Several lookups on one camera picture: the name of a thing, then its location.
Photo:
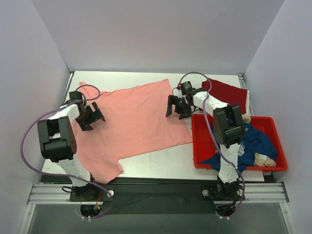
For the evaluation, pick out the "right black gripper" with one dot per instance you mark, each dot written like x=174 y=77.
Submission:
x=178 y=106

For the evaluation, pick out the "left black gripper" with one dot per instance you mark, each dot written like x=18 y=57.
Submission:
x=90 y=116

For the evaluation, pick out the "pink t shirt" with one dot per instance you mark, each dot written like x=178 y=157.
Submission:
x=135 y=124

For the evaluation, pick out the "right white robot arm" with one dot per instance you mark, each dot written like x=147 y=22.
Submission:
x=224 y=121

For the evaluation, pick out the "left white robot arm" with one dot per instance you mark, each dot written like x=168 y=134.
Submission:
x=57 y=140

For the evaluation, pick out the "red plastic bin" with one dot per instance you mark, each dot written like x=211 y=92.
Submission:
x=243 y=143

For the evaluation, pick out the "folded dark red t shirt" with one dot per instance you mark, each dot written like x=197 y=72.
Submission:
x=229 y=94

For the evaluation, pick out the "blue printed t shirt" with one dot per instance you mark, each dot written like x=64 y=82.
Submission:
x=256 y=143

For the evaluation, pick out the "beige t shirt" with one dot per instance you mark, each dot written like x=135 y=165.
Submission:
x=256 y=148

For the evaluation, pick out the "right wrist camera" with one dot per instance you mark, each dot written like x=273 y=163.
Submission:
x=186 y=87

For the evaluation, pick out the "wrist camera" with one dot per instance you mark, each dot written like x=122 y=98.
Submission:
x=75 y=96
x=186 y=87

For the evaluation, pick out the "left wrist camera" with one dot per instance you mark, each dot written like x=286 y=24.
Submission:
x=75 y=96

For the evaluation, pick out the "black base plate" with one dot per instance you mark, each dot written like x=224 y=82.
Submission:
x=161 y=206

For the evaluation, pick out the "aluminium frame rail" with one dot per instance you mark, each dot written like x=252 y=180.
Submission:
x=254 y=193

